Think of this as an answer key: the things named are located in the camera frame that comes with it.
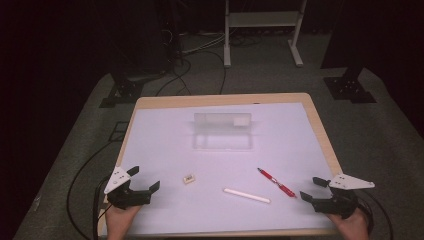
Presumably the red pen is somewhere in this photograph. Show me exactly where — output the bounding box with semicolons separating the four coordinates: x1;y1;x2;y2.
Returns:
256;167;298;199

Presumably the clear plastic pencil case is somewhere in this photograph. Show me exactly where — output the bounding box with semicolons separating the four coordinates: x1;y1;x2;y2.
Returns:
193;112;255;152

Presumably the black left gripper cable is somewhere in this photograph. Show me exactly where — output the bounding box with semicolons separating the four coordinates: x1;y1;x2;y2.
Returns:
91;175;114;240

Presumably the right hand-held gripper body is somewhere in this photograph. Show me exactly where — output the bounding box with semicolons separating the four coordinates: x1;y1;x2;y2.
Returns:
312;173;376;220

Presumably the person's left hand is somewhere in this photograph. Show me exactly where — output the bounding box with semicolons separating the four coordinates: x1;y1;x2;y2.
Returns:
105;204;143;240

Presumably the white metal stand frame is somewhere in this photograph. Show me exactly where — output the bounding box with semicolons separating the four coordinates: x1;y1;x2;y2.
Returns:
223;0;308;69

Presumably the black stand base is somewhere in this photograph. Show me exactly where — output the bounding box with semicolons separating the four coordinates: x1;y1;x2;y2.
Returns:
322;65;378;105
98;77;145;109

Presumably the white table mat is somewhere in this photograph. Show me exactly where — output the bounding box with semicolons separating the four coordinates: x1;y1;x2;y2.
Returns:
101;101;338;236

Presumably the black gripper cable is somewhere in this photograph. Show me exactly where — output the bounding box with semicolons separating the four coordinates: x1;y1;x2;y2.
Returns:
91;175;114;240
356;196;375;234

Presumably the black floor frame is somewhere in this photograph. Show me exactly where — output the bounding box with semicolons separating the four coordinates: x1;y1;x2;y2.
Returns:
108;121;130;142

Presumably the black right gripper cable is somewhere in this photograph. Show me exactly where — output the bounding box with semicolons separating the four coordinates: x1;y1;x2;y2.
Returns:
356;196;375;234

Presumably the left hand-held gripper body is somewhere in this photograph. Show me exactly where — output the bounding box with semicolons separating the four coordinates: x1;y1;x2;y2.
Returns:
103;165;153;211

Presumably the black floor cable bundle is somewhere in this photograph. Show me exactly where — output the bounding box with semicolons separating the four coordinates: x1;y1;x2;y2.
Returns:
154;28;228;98

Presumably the person's right hand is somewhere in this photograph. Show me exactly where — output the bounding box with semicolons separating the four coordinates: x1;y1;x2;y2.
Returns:
325;207;372;240

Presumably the white pen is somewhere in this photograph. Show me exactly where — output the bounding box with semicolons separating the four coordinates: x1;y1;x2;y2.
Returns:
222;187;272;205

